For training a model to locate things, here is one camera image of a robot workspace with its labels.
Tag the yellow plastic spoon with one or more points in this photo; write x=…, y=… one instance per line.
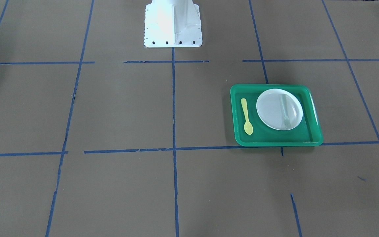
x=248, y=128

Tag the green plastic tray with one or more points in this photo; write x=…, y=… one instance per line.
x=308, y=133

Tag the white round plate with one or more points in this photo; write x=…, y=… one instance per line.
x=270, y=112

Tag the grey plastic fork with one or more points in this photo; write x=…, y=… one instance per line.
x=286, y=119

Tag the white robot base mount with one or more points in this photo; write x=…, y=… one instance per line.
x=172, y=23

